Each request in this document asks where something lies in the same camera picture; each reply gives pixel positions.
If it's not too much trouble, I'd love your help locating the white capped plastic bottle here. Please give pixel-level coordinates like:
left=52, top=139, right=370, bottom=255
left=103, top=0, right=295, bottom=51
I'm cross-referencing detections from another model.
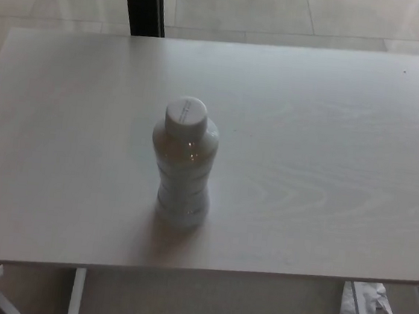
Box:
left=143, top=93, right=224, bottom=230

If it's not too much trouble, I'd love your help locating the black vertical pillar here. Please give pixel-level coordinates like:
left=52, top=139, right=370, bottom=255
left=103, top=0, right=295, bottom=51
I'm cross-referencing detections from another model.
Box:
left=117, top=0, right=170, bottom=40

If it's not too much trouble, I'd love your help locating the white straight table leg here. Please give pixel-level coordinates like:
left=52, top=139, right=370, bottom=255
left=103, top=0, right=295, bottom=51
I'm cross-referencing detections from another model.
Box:
left=66, top=266, right=88, bottom=314

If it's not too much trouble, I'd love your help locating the crumpled white paper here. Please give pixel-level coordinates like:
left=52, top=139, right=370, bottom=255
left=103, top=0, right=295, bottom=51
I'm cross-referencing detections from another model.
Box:
left=338, top=278, right=415, bottom=314

